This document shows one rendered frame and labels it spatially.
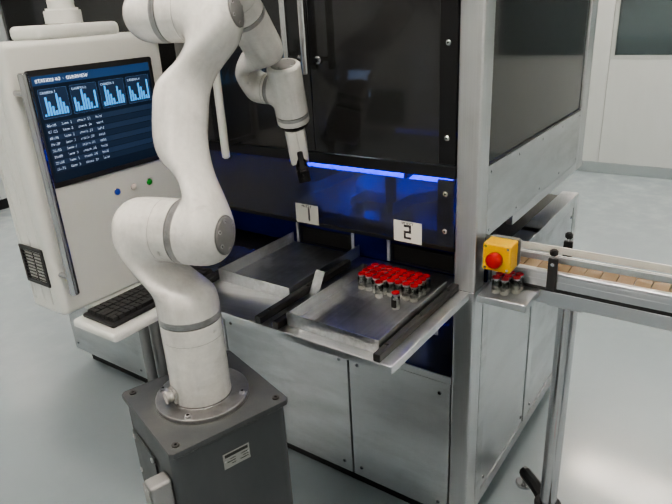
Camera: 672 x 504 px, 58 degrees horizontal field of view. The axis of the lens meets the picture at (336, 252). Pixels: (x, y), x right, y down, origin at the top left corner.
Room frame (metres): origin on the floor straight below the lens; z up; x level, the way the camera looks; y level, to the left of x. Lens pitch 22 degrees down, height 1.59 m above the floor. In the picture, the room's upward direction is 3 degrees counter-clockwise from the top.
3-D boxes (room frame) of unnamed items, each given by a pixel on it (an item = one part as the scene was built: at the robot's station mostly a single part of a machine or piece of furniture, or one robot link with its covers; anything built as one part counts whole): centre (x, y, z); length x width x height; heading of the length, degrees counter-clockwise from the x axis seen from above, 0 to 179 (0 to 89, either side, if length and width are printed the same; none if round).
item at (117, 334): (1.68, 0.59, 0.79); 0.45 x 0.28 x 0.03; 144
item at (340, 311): (1.35, -0.08, 0.90); 0.34 x 0.26 x 0.04; 144
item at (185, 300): (1.06, 0.32, 1.16); 0.19 x 0.12 x 0.24; 69
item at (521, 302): (1.41, -0.45, 0.87); 0.14 x 0.13 x 0.02; 144
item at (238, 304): (1.48, 0.04, 0.87); 0.70 x 0.48 x 0.02; 54
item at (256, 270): (1.64, 0.13, 0.90); 0.34 x 0.26 x 0.04; 144
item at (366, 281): (1.42, -0.13, 0.90); 0.18 x 0.02 x 0.05; 54
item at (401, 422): (2.41, 0.19, 0.44); 2.06 x 1.00 x 0.88; 54
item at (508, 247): (1.39, -0.41, 0.99); 0.08 x 0.07 x 0.07; 144
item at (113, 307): (1.66, 0.56, 0.82); 0.40 x 0.14 x 0.02; 144
